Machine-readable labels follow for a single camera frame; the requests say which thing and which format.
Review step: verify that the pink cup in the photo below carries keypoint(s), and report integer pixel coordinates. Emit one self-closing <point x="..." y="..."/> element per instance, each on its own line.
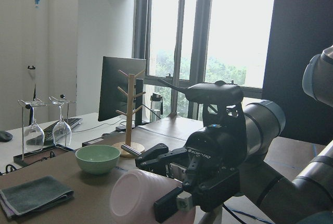
<point x="134" y="194"/>

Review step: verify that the black monitor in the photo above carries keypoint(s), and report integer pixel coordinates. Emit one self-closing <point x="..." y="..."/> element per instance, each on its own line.
<point x="111" y="99"/>

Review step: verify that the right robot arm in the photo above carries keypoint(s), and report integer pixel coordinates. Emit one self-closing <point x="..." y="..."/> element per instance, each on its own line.
<point x="281" y="176"/>

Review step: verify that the water bottle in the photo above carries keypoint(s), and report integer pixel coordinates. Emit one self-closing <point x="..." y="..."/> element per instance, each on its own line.
<point x="156" y="106"/>

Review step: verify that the grey folded cloth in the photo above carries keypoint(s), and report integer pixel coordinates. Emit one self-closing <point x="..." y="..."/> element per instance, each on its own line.
<point x="36" y="195"/>

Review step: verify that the wine glass rack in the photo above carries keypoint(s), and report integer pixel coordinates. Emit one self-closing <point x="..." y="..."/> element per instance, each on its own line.
<point x="30" y="158"/>

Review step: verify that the wine glass right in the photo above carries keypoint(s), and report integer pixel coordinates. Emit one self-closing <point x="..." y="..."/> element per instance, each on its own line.
<point x="62" y="132"/>

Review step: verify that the steel scoop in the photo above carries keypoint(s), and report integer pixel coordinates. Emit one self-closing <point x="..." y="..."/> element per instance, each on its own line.
<point x="135" y="151"/>

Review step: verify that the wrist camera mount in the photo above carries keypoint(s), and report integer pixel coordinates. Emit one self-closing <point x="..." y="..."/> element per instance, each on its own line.
<point x="220" y="100"/>

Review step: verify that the wine glass left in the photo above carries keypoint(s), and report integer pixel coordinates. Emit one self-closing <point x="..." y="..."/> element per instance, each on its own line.
<point x="33" y="135"/>

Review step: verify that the green bowl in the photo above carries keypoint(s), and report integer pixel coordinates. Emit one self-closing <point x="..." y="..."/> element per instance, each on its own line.
<point x="97" y="159"/>

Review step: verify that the black computer mouse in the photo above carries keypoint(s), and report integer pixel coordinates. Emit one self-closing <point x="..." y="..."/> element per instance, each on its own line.
<point x="5" y="136"/>

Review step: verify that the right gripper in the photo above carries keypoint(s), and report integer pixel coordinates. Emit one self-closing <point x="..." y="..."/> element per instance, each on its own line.
<point x="206" y="165"/>

